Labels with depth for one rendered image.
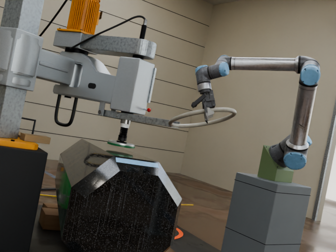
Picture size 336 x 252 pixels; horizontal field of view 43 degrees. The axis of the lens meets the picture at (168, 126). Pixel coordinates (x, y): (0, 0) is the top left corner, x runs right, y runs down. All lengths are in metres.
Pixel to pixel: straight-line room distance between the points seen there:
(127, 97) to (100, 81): 0.31
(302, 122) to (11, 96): 2.02
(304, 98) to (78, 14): 2.02
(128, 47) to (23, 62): 0.79
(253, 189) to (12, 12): 2.14
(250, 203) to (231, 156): 5.78
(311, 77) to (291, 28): 5.89
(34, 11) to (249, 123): 6.09
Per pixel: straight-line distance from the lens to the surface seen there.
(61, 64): 3.62
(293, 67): 2.93
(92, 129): 8.74
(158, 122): 3.19
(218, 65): 2.85
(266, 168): 3.26
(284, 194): 3.14
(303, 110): 2.88
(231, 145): 9.00
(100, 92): 3.49
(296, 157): 3.02
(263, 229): 3.14
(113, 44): 3.49
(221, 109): 2.89
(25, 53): 3.26
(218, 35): 10.01
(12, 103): 3.32
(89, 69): 3.61
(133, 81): 3.30
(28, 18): 3.36
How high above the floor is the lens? 1.12
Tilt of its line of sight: level
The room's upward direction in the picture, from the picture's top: 11 degrees clockwise
